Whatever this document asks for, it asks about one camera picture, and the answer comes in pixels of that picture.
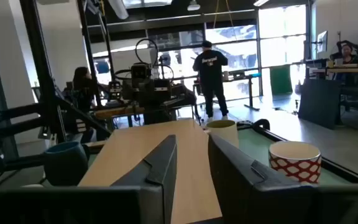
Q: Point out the wooden shelf riser black legs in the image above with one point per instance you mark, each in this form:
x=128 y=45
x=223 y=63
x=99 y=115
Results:
x=135 y=149

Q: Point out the glass garage door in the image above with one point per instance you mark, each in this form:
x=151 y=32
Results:
x=275 y=31

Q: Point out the small desk monitor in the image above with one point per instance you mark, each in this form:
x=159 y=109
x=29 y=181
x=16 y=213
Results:
x=322 y=42

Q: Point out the white ceiling lamp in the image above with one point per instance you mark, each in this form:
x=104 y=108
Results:
x=194 y=6

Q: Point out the red lattice patterned mug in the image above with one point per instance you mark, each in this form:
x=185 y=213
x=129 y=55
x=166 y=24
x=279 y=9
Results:
x=294 y=168

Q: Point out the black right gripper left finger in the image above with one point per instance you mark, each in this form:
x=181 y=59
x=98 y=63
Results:
x=154 y=186

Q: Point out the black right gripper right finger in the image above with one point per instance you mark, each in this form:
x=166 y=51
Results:
x=244 y=193

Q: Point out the person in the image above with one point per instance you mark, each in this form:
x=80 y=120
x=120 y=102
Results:
x=210 y=74
x=346 y=53
x=81 y=87

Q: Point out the black-legged standing desk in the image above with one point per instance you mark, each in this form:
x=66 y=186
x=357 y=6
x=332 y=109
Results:
x=244 y=76

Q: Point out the white mug olive interior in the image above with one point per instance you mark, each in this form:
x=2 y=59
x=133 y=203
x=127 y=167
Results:
x=225 y=133

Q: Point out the wooden office desk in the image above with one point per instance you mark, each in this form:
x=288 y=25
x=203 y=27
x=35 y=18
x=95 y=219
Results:
x=353 y=70

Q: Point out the dark leaning board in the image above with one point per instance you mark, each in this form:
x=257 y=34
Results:
x=319 y=102

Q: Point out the green table mat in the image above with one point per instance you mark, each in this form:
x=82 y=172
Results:
x=253 y=146

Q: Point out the green panel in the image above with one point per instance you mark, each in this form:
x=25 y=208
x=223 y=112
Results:
x=281 y=81

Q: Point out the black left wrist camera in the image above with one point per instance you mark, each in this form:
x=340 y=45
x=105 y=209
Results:
x=140 y=71

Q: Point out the black table clamp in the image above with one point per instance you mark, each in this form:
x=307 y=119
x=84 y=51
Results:
x=261 y=121

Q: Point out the white ceiling duct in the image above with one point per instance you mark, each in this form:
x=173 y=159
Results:
x=118 y=7

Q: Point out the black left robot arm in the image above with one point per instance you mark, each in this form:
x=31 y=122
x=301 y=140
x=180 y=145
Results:
x=179 y=93

